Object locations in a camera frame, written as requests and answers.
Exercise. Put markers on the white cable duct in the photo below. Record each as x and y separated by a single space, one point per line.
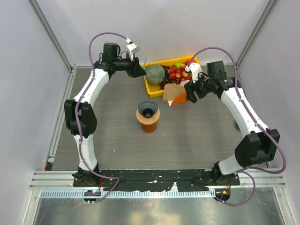
84 193

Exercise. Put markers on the green apple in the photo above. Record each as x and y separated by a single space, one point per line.
180 65

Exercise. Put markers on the green melon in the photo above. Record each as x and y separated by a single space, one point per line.
155 74

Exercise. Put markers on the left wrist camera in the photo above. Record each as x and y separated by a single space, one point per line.
132 47

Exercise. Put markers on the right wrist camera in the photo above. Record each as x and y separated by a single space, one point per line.
194 69

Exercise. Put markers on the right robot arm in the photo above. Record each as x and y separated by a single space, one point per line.
258 144

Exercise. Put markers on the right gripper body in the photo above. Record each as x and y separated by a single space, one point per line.
201 87

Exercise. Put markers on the wooden ring collar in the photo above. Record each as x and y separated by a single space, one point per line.
148 121

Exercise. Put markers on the blue plastic dripper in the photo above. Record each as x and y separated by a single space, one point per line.
147 108

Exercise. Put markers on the yellow plastic tray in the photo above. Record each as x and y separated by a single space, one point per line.
154 90

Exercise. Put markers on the brown paper coffee filter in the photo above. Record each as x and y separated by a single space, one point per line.
171 91

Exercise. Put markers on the dark grape bunch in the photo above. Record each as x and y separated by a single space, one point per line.
170 76

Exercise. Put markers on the red apple back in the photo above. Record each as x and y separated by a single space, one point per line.
188 62

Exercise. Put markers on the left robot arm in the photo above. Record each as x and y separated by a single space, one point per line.
79 114

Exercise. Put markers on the orange glass carafe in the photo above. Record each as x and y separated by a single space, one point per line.
149 128

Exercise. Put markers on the orange coffee filter box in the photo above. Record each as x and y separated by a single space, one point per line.
180 98

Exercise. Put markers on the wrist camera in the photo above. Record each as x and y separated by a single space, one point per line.
132 47
194 69

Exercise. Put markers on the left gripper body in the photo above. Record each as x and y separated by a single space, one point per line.
133 65

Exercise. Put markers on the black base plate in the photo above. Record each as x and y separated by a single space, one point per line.
154 180

